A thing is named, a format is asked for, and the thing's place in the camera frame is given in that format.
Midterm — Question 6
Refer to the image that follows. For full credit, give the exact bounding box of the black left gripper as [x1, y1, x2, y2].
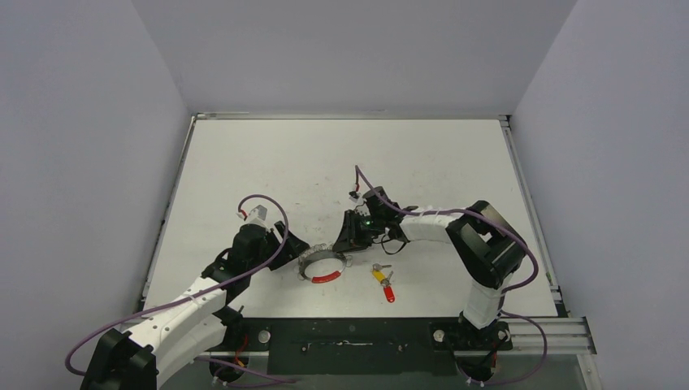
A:
[248, 222, 309, 274]

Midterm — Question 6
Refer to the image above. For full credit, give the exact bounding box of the large keyring with red grip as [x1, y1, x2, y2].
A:
[295, 244, 352, 284]

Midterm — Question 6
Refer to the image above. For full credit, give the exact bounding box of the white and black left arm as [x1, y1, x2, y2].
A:
[81, 222, 309, 389]

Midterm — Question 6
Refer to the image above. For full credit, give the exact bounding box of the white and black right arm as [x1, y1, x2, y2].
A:
[332, 186, 527, 349]

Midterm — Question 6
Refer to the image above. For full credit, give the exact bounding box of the yellow tagged key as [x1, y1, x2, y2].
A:
[371, 263, 391, 287]

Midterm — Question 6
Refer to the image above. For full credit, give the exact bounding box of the red tagged key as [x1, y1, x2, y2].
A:
[380, 271, 396, 303]

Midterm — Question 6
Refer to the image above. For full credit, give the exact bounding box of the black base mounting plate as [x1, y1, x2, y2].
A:
[210, 317, 513, 376]

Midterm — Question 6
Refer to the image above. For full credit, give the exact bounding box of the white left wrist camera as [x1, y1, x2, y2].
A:
[245, 205, 267, 224]

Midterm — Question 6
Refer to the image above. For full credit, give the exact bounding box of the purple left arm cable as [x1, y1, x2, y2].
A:
[64, 194, 297, 388]

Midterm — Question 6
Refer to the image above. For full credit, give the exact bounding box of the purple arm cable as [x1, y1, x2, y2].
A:
[64, 194, 297, 388]
[353, 164, 549, 388]

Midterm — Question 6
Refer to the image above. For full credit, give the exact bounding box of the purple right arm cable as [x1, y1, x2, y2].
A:
[353, 164, 549, 388]

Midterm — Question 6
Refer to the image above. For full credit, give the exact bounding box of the aluminium front rail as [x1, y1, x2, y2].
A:
[110, 316, 599, 358]

